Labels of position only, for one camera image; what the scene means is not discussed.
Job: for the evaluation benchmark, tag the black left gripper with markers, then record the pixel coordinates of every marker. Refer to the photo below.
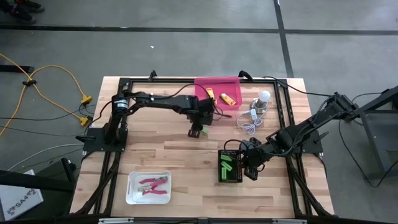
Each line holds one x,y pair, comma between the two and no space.
203,113

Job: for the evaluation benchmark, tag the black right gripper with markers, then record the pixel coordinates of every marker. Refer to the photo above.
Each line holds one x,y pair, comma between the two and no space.
253,154

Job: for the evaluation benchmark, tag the yellow battery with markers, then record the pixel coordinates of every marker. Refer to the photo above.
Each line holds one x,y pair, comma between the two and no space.
210,92

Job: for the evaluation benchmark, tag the yellow green crayon box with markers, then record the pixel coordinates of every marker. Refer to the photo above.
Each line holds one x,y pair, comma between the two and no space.
228,99

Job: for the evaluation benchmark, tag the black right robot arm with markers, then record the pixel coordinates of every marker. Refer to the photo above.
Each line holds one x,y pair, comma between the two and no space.
311,124

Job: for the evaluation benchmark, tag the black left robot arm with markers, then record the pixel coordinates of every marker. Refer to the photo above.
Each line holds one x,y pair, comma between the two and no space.
161,101

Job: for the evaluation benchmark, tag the black mesh basket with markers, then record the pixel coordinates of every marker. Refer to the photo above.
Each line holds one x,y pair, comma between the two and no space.
237,179

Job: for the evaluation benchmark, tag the pink translucent bin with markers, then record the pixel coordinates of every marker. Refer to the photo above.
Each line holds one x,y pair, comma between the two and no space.
230,84

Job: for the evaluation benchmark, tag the white bulb table lamp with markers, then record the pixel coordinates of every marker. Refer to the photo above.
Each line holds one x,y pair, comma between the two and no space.
261,101

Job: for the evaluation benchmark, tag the white plastic tray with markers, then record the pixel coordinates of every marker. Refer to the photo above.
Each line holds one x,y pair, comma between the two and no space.
132,196

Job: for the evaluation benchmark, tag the black side stand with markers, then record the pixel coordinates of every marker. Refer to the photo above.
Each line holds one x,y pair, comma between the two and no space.
34,182

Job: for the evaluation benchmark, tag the black floor bar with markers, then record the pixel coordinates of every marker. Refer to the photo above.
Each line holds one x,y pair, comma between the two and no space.
17,68

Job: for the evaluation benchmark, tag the person's shoe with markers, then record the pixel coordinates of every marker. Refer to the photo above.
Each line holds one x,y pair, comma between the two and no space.
20,17
29,6

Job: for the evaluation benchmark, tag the white printed cardboard box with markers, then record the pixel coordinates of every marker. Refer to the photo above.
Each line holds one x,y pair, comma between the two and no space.
18,202

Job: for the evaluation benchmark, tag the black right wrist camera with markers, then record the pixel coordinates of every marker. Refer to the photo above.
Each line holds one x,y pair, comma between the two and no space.
251,173

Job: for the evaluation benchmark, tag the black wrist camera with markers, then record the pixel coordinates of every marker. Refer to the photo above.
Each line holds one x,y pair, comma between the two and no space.
194,132
251,173

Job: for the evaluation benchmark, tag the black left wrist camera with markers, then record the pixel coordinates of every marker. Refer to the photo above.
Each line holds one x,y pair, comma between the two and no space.
194,132

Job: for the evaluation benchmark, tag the black aluminium table frame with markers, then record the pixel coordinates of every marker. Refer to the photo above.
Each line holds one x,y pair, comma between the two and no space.
155,80

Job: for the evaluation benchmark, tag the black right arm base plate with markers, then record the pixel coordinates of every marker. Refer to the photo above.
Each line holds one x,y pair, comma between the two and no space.
311,141

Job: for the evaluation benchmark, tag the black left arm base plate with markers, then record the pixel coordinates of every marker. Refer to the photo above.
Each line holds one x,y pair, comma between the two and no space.
93,143

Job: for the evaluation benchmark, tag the black side table frame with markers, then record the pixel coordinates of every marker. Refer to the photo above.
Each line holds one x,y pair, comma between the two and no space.
381,137

